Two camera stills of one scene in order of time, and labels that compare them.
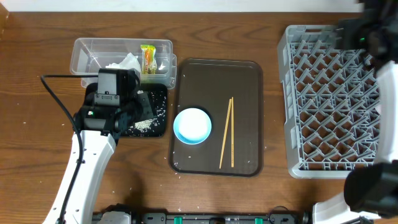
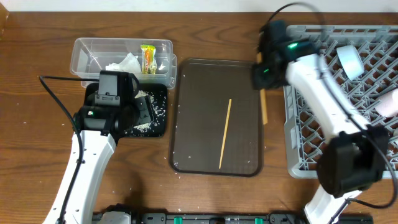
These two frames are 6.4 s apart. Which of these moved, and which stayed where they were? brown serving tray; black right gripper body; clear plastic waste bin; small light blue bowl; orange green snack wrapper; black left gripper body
Moved: small light blue bowl; black right gripper body
Stayed: orange green snack wrapper; brown serving tray; clear plastic waste bin; black left gripper body
